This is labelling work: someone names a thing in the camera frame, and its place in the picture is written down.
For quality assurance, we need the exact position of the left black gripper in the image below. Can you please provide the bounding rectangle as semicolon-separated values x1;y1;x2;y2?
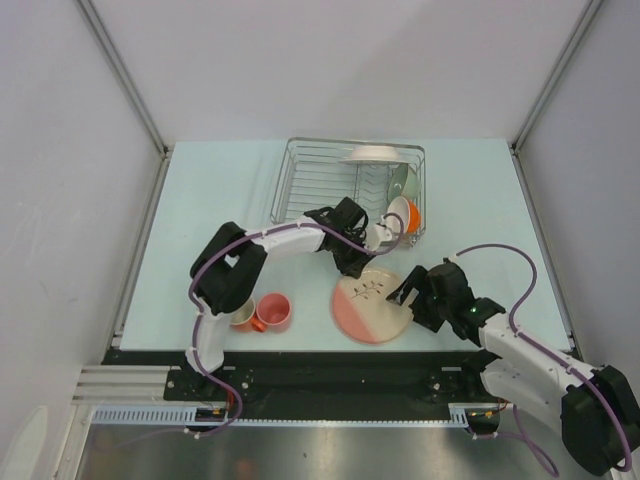
333;233;377;283

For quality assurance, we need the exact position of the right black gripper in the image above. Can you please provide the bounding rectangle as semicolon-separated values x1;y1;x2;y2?
386;266;451;334

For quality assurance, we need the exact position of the metal wire dish rack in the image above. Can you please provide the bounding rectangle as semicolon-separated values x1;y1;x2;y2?
270;137;427;248

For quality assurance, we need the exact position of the white and orange bowl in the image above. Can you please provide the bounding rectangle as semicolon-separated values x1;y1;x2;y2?
385;196;421;234

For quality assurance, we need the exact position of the white fluted plate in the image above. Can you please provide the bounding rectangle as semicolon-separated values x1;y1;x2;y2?
340;145;402;165

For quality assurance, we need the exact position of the green bowl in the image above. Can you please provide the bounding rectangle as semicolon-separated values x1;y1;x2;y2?
387;163;421;202

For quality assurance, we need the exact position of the pink and cream plate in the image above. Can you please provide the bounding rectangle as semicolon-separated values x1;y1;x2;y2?
330;268;413;345

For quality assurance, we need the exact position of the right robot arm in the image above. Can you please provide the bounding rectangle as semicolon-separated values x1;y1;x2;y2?
386;261;639;476

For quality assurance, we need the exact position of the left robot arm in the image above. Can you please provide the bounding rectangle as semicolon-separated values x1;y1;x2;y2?
185;197;374;400

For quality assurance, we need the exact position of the cream cup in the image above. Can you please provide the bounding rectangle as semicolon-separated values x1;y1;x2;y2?
230;298;255;331

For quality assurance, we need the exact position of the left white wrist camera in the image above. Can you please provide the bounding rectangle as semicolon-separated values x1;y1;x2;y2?
365;213;404;255

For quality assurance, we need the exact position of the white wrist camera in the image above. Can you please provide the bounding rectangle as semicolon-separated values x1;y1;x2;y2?
443;253;462;263
365;213;404;255

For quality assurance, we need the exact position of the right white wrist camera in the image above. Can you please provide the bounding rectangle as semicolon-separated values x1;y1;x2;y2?
443;253;462;263

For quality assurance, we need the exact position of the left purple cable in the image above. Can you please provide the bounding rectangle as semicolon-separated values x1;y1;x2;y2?
188;212;407;441

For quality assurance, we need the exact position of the purple cable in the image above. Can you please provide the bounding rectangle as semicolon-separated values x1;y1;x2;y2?
452;243;634;476
188;212;407;441

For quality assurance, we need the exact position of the pink cup orange handle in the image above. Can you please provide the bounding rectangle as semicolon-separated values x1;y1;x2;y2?
250;292;292;333

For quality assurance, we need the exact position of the right aluminium frame post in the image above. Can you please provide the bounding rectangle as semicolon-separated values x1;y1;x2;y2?
510;0;606;154

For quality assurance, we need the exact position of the aluminium frame post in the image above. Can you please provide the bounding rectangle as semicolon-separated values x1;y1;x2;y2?
74;0;171;156
510;0;606;154

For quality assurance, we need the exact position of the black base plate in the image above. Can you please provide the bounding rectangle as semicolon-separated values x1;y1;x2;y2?
101;348;551;407

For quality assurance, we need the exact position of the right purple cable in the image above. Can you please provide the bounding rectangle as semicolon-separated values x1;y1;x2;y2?
452;243;634;476

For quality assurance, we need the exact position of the white slotted cable duct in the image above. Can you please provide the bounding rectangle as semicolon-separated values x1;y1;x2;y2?
92;405;481;428

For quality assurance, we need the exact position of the aluminium front rail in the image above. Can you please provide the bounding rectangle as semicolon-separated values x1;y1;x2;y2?
71;364;174;406

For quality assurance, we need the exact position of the left aluminium frame post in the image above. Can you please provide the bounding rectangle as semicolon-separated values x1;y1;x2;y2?
74;0;171;156

